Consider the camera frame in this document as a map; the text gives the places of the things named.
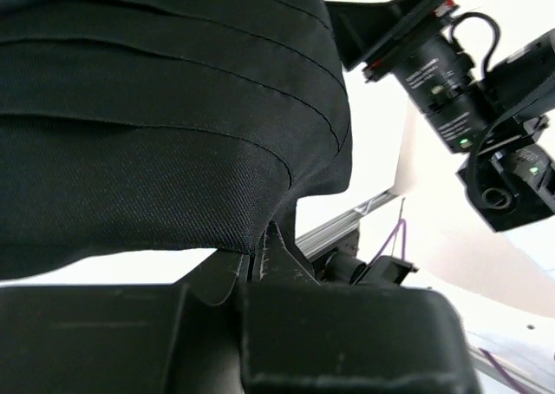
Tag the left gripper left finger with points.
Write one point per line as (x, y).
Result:
(125, 338)

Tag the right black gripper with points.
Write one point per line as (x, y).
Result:
(404, 38)

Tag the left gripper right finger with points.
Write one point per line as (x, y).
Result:
(299, 336)

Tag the black pleated skirt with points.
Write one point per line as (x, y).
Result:
(132, 125)

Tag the aluminium front rail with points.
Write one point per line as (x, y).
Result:
(333, 230)

